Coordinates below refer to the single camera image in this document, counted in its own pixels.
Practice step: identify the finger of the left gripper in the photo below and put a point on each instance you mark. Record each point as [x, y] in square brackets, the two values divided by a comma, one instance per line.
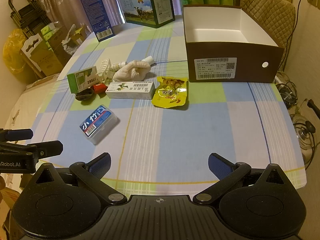
[15, 134]
[48, 148]

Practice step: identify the brown cardboard shoe box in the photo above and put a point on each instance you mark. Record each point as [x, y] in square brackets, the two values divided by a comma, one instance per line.
[224, 44]

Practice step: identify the red candy packet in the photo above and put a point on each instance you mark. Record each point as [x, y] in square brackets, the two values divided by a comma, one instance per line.
[99, 88]

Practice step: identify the white medicine box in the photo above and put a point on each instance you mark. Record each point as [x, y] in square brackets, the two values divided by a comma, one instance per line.
[131, 90]

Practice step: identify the yellow snack pouch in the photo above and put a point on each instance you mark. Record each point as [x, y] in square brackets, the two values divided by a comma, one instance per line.
[171, 92]

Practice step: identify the cardboard box with handle cutout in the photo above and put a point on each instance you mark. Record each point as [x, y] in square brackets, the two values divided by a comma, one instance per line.
[44, 59]

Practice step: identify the dark brown fuzzy socks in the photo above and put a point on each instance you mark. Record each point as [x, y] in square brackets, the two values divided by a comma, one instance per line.
[86, 94]

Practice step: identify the white plastic bag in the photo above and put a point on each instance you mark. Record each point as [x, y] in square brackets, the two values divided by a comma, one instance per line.
[70, 46]

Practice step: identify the person's left hand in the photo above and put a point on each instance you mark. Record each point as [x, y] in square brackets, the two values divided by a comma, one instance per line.
[2, 183]

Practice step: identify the quilted beige covered chair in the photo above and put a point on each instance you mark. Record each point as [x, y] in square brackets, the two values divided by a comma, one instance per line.
[277, 17]

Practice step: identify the green medicine box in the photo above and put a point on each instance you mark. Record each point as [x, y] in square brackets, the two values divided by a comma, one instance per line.
[81, 80]

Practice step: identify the blue clear plastic box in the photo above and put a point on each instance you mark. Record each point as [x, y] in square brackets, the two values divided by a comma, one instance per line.
[98, 124]

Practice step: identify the white pill bottle yellow label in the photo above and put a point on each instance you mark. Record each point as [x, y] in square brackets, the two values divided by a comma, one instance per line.
[117, 66]

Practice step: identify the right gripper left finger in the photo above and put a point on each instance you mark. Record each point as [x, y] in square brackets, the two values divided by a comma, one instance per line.
[89, 177]

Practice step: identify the white knitted sock bundle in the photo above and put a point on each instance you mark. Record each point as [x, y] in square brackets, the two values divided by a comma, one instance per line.
[133, 71]

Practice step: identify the green cow milk box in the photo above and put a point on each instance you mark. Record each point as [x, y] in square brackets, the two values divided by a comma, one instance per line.
[150, 13]

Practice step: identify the yellow plastic bag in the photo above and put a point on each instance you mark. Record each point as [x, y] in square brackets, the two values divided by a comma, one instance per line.
[11, 51]

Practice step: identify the plaid bed sheet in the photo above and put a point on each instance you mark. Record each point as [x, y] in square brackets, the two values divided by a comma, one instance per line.
[165, 151]

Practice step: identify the blue milk carton box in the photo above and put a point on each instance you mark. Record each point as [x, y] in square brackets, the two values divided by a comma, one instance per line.
[98, 19]

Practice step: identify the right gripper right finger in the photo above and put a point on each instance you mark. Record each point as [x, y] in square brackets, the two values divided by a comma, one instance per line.
[229, 174]

